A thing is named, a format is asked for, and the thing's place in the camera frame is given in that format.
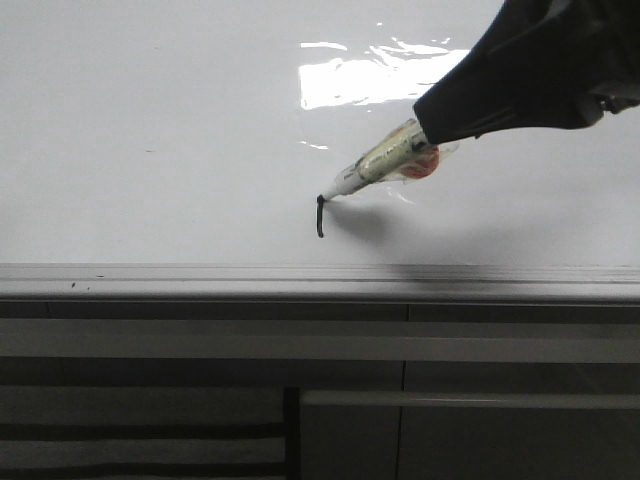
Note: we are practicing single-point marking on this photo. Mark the black marker-holding gripper finger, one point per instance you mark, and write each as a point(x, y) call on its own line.
point(543, 64)

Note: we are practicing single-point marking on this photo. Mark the white black whiteboard marker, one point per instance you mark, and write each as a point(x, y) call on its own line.
point(403, 155)

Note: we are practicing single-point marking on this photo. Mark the white whiteboard with frame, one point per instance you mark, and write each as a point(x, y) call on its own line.
point(177, 148)

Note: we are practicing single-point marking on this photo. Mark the grey whiteboard stand frame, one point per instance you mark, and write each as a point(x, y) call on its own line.
point(295, 390)

